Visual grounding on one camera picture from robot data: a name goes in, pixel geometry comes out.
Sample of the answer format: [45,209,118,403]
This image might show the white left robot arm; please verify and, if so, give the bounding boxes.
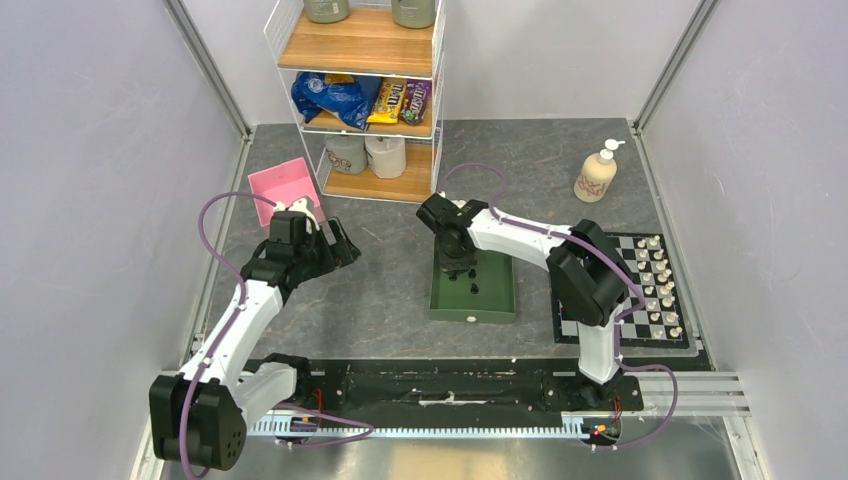
[149,211,361,471]

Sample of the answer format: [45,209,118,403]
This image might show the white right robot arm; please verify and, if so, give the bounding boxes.
[416,193,635,409]

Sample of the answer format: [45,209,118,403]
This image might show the white chess pieces row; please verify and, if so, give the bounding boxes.
[632,235,685,342]

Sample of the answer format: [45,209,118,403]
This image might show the green plastic tray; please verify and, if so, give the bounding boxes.
[429,243,516,324]

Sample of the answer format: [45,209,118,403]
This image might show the pink plastic box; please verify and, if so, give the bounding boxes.
[248,157,326,223]

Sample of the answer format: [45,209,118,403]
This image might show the grey patterned mug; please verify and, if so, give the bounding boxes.
[325,135,368,175]

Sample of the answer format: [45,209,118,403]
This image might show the white toilet paper roll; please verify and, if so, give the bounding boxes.
[365,136,406,179]

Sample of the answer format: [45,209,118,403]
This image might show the blue snack bag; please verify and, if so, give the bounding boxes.
[291,71,382,130]

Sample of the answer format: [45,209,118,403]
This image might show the cream soap pump bottle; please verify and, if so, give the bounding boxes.
[574,139,625,203]

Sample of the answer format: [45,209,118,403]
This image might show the brown candy bag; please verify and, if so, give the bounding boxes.
[399,79,432,125]

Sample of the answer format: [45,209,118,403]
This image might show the yellow candy bag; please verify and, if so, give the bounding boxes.
[367,78,407,125]

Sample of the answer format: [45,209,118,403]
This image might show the black and white chessboard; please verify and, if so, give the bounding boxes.
[545,229,690,346]

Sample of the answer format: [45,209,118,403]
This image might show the green jar right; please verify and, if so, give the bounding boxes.
[391,0,437,29]

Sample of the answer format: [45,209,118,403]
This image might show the green jar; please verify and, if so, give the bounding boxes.
[303,0,350,24]
[391,0,437,29]

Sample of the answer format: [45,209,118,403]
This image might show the green jar left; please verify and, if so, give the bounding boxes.
[303,0,350,24]

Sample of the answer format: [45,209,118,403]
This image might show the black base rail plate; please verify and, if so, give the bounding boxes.
[185,354,717,419]

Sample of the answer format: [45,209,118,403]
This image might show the white wire wooden shelf rack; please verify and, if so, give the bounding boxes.
[263,1,447,202]

